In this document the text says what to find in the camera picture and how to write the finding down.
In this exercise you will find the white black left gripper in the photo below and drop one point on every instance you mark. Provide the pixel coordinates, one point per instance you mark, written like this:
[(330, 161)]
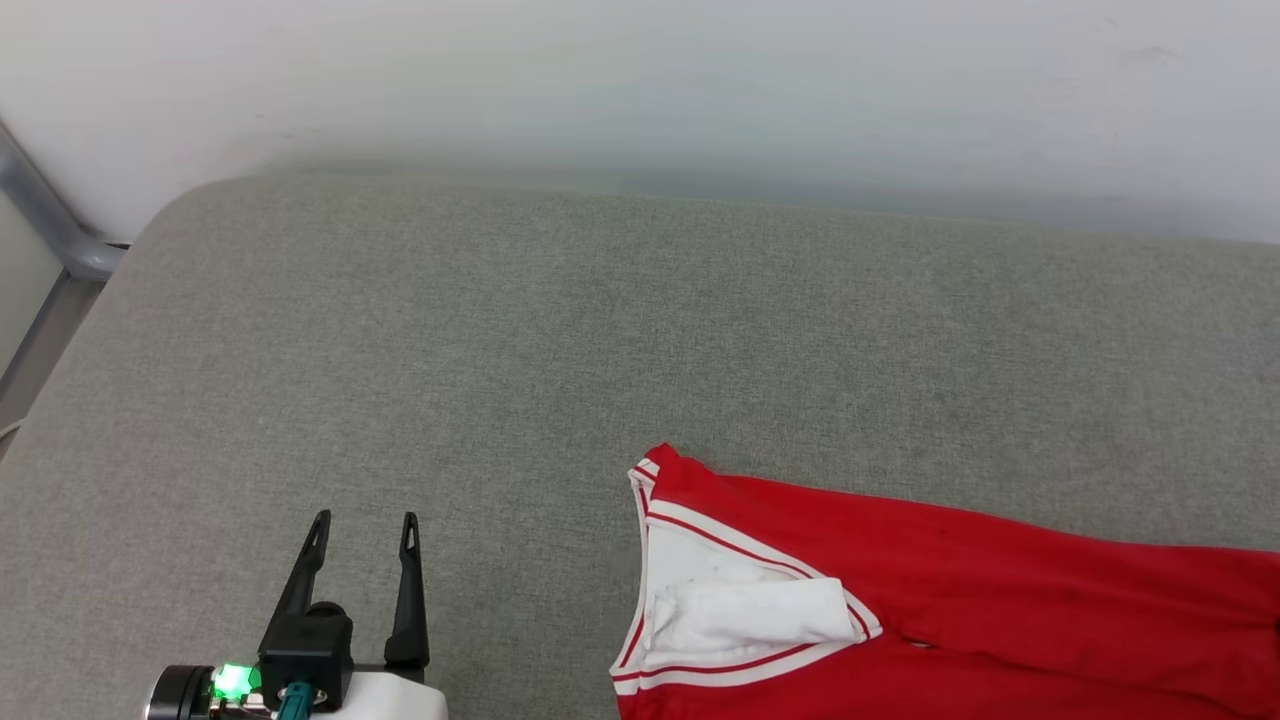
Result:
[(395, 698)]

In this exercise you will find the red and white basketball jersey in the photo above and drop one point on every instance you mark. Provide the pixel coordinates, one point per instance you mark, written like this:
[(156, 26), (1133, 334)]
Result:
[(1000, 620)]

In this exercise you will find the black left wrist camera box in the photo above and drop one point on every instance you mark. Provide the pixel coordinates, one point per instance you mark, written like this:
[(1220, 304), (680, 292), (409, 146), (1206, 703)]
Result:
[(308, 650)]

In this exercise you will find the grey metal frame tube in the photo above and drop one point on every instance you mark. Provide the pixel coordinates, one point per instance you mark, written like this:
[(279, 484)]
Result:
[(55, 235)]

